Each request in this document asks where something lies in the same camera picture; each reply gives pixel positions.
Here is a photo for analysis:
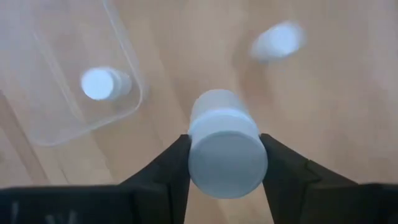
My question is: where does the white pill bottle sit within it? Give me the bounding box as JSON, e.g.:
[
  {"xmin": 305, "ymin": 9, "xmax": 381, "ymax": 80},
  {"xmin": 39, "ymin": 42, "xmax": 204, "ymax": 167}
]
[
  {"xmin": 249, "ymin": 20, "xmax": 308, "ymax": 63},
  {"xmin": 187, "ymin": 89, "xmax": 269, "ymax": 200}
]

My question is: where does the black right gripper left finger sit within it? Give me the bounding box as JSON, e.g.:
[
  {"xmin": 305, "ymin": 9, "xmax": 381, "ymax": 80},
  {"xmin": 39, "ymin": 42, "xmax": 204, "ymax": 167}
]
[{"xmin": 119, "ymin": 134, "xmax": 192, "ymax": 224}]

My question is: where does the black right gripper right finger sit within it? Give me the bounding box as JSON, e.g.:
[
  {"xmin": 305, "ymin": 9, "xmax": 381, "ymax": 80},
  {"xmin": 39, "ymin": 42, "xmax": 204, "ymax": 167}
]
[{"xmin": 259, "ymin": 133, "xmax": 363, "ymax": 224}]

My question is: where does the white ball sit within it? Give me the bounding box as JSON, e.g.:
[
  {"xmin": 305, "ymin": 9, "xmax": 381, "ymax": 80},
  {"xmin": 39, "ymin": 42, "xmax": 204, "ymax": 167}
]
[{"xmin": 80, "ymin": 66, "xmax": 133, "ymax": 102}]

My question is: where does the clear plastic basket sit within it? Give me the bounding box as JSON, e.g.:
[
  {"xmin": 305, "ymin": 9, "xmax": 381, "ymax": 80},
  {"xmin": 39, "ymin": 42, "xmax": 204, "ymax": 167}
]
[{"xmin": 0, "ymin": 0, "xmax": 147, "ymax": 147}]

